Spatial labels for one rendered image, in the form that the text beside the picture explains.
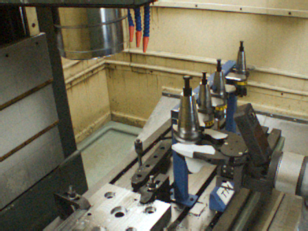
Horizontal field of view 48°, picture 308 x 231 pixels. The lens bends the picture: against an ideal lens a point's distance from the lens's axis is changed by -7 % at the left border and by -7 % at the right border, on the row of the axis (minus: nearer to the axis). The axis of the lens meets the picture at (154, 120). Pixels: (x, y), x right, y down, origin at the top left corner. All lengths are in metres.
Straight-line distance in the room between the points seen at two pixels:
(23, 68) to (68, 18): 0.53
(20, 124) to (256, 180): 0.83
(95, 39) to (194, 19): 1.12
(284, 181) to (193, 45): 1.27
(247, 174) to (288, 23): 1.04
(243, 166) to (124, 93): 1.57
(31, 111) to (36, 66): 0.16
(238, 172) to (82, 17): 0.41
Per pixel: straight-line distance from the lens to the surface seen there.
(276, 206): 1.46
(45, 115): 1.34
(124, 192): 1.12
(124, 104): 2.23
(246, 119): 0.65
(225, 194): 1.18
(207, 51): 1.82
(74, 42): 0.74
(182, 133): 0.71
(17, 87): 1.23
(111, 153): 2.07
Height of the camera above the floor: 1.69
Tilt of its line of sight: 28 degrees down
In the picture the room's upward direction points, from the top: 4 degrees counter-clockwise
